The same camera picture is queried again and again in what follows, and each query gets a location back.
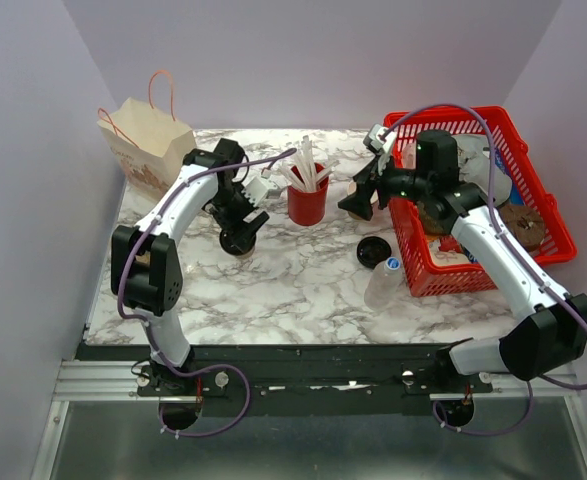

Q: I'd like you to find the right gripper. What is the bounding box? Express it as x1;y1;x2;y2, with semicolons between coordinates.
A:
338;150;432;221

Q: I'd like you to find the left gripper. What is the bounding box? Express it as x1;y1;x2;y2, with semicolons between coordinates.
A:
211;184;270;252

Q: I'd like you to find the black coffee cup lid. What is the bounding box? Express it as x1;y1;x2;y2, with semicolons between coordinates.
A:
219;231;257;258

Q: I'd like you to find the brown paper coffee cup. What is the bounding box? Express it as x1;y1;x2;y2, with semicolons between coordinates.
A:
237;248;255;259

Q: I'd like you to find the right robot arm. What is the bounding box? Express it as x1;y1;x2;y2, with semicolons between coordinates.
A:
338;124;587;392

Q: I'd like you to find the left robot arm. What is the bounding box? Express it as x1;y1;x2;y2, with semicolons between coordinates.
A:
110;138;269;395

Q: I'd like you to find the paper takeout bag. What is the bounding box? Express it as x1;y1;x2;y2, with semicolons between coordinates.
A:
97;70;196;202

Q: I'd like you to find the red straw cup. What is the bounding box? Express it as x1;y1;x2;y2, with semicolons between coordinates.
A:
287;179;329;226

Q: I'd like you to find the stack of black lids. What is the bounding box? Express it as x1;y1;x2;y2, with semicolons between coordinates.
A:
356;236;392;269

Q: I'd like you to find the clear plastic water bottle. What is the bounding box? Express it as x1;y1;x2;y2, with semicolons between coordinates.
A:
364;256;404;310

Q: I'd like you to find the cardboard cup carrier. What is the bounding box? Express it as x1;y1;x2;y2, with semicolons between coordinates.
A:
135;252;150;266

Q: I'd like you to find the grey crumpled bag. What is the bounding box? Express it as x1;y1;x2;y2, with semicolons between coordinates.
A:
453;134;512;205

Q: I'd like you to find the red plastic basket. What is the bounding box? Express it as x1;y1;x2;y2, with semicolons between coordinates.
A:
383;104;578;298

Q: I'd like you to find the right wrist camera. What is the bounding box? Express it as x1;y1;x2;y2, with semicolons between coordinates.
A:
363;124;397;172

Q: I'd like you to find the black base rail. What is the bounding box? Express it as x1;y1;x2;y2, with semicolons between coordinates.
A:
136;342;495;418

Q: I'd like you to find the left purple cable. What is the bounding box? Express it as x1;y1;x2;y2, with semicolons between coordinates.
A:
116;147;298;439

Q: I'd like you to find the purple cable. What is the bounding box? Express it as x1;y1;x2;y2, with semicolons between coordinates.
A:
378;103;587;437
116;147;298;439

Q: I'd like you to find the aluminium frame rail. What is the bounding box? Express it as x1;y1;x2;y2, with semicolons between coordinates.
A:
52;355;582;402

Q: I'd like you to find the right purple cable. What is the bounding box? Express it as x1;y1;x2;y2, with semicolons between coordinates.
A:
378;103;587;437

